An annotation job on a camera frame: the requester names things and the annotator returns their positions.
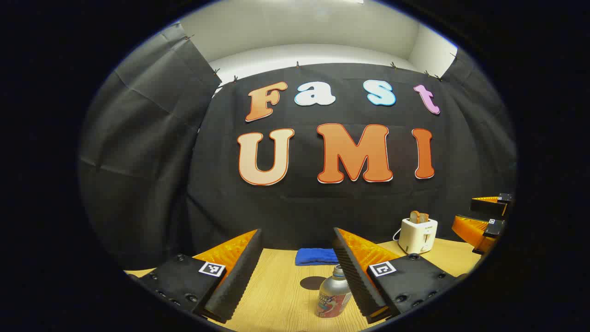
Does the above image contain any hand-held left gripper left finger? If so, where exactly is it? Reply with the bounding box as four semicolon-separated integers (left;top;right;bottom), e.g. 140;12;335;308
124;228;264;324

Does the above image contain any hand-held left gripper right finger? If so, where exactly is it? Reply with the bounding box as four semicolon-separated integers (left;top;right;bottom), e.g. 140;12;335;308
332;227;468;324

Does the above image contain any silver water bottle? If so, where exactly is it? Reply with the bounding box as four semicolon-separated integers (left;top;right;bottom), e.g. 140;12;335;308
315;264;353;319

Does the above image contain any dark round coaster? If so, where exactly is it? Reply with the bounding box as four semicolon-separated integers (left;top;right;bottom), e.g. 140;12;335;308
300;276;328;291

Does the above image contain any blue towel cloth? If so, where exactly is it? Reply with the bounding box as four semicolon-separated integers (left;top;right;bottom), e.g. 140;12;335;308
295;248;339;267

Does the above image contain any cream toaster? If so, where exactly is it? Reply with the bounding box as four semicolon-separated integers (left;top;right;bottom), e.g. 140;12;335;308
398;218;438;255

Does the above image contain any black backdrop cloth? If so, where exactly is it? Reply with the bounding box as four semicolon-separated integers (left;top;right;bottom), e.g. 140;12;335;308
184;62;489;252

